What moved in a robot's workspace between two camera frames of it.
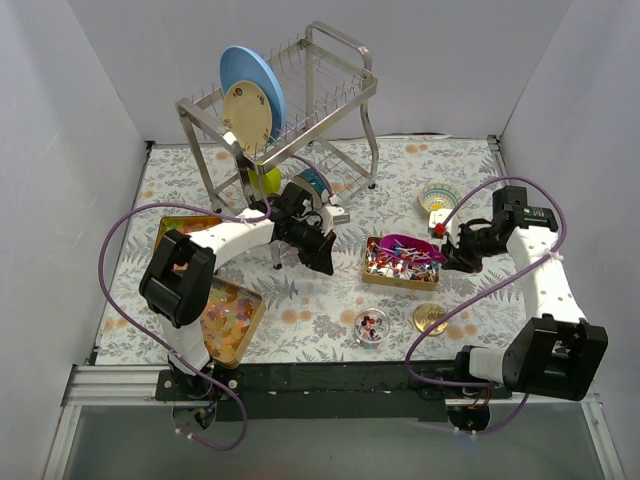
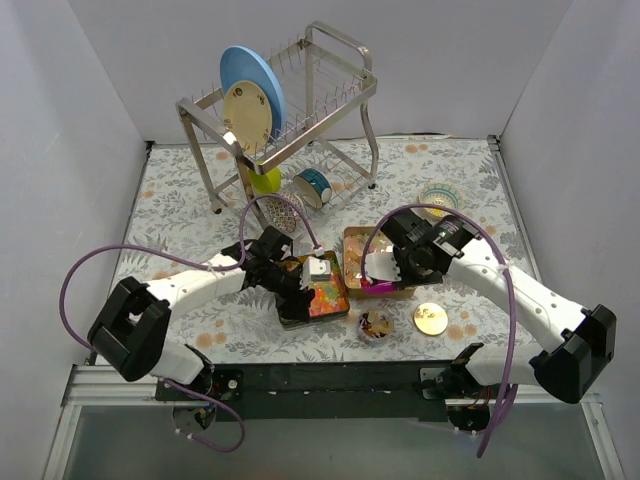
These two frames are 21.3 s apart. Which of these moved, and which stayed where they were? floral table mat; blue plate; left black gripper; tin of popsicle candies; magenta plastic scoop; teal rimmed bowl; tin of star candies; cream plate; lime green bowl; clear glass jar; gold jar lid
Moved: magenta plastic scoop; tin of star candies; tin of popsicle candies; left black gripper
Stayed: lime green bowl; gold jar lid; teal rimmed bowl; blue plate; cream plate; floral table mat; clear glass jar
